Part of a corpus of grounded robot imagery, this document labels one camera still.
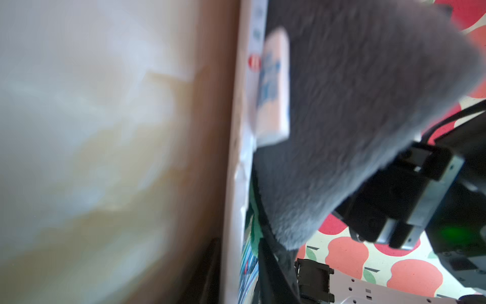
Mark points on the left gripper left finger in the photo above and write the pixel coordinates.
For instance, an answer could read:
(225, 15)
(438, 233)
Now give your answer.
(204, 286)

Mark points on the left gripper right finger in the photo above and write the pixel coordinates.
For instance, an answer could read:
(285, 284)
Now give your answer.
(277, 276)

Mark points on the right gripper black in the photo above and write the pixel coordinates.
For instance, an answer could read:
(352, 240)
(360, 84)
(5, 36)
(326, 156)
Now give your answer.
(396, 204)

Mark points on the blue science book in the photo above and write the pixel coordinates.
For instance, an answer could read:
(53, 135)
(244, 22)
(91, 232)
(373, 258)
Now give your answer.
(250, 41)

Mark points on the grey microfibre cloth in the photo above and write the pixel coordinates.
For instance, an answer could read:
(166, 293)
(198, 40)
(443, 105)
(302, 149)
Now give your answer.
(365, 78)

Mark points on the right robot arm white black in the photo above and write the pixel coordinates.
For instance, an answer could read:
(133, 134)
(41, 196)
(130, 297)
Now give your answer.
(456, 232)

